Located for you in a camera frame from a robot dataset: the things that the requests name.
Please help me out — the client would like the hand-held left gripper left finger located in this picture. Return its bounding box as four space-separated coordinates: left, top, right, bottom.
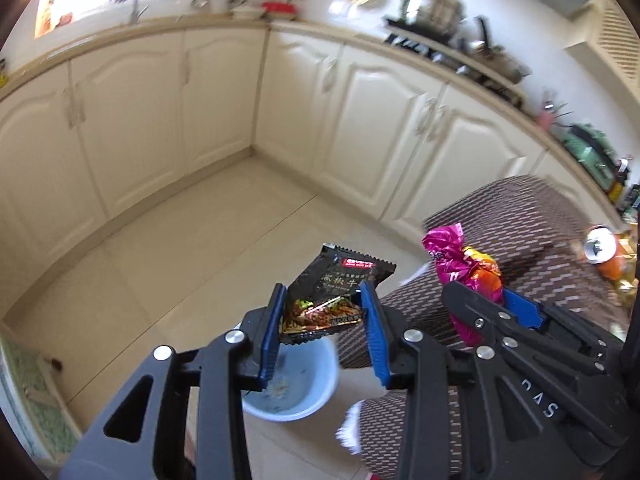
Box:
59 284 288 480

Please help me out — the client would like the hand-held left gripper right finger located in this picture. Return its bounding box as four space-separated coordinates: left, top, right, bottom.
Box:
360 281 596 480

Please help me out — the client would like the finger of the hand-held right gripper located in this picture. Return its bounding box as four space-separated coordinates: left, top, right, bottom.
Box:
502 287 608 357
441 280 606 377

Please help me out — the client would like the orange snack wrapper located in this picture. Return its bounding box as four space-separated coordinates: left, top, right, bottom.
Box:
462 246 504 306

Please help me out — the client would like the pink foil wrapper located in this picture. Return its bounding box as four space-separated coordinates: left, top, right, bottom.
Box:
421 225 503 347

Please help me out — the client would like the round plastic trash bin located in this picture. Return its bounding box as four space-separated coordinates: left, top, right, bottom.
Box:
241 332 341 422

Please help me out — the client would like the black snack packet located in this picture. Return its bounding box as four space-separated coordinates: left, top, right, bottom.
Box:
279 243 397 345

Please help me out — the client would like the orange soda can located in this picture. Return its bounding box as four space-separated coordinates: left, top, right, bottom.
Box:
584 227 626 281

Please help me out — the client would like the brown dotted tablecloth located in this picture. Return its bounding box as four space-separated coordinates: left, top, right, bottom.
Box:
336 175 632 480

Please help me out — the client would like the yellow wrapper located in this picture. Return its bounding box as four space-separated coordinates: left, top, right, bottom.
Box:
607 275 639 308

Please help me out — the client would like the green kitchen appliance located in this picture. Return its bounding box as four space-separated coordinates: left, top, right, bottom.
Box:
562 124 621 191

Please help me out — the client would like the pink utensil holder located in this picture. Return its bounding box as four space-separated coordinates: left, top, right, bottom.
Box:
537 90 571 132

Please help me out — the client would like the cream kitchen cabinet run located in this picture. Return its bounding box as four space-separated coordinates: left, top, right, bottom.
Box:
0 25 271 281
252 22 621 241

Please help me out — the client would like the green floor mat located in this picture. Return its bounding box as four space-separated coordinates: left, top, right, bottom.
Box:
0 330 83 466

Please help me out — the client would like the black gas stove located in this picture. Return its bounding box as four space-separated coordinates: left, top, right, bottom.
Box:
382 15 526 106

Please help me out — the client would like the white vented cabinet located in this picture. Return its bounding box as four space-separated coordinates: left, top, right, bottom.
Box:
565 0 640 92

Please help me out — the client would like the steel pot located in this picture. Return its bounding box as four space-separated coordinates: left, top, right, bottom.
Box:
400 0 466 36

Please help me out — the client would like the dark pan with handle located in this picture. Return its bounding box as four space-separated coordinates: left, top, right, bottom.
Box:
467 17 532 83

